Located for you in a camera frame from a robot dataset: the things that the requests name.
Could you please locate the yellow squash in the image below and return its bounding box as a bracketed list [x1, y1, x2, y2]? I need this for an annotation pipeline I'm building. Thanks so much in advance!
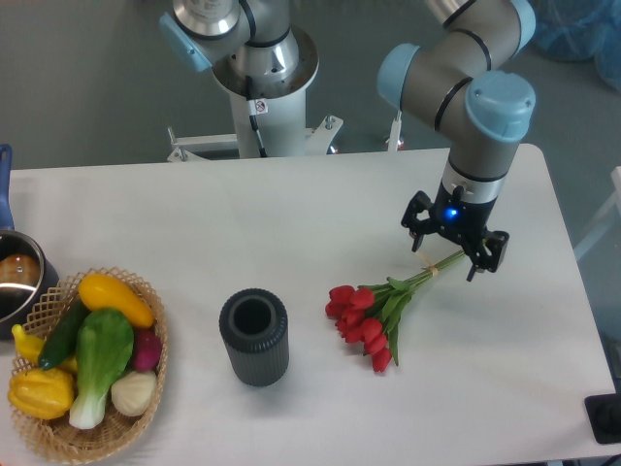
[78, 273, 155, 329]

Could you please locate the purple red radish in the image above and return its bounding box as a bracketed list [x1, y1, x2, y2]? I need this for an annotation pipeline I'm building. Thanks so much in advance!
[131, 329, 163, 372]

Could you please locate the woven wicker basket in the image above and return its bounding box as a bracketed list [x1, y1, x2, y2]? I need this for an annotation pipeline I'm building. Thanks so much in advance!
[9, 267, 168, 465]

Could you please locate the red tulip bouquet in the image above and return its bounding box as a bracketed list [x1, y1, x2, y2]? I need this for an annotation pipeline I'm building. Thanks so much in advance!
[324, 251, 465, 374]

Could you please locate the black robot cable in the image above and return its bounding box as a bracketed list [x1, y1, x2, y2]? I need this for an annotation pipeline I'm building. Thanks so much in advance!
[244, 75, 269, 159]

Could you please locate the black device at table edge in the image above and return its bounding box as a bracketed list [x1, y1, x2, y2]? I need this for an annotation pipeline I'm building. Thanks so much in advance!
[584, 393, 621, 445]

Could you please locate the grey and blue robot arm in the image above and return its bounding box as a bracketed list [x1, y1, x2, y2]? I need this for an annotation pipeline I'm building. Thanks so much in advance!
[159, 1, 536, 273]

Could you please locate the blue handled steel pot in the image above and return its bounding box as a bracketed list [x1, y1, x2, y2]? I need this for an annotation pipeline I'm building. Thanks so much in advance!
[1, 144, 58, 341]

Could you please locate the green cucumber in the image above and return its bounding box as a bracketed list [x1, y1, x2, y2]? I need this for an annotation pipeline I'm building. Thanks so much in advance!
[38, 298, 90, 370]

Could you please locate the blue plastic bag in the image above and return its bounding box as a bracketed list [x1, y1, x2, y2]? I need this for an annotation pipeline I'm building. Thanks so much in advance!
[531, 1, 620, 91]

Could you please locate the white furniture frame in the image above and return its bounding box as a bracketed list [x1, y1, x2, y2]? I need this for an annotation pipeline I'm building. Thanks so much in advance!
[573, 166, 620, 261]

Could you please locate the green bok choy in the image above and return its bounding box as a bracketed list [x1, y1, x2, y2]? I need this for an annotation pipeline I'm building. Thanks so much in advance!
[69, 308, 134, 430]

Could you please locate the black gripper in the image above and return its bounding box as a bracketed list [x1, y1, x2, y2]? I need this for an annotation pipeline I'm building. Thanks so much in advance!
[401, 183, 509, 282]

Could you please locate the dark grey ribbed vase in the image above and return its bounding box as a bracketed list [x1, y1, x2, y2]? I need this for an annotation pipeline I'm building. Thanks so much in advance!
[218, 288, 289, 387]

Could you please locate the white garlic bulb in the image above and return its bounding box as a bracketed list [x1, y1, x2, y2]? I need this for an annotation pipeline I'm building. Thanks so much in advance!
[111, 371, 157, 417]

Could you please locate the small yellow gourd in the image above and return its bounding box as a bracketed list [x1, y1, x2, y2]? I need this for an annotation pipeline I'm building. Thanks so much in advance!
[11, 324, 78, 375]

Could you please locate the yellow bell pepper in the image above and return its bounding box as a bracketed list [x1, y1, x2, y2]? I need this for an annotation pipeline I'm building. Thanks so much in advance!
[8, 368, 75, 420]

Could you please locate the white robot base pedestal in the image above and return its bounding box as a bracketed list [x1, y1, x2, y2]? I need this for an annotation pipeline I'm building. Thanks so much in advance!
[168, 25, 343, 161]

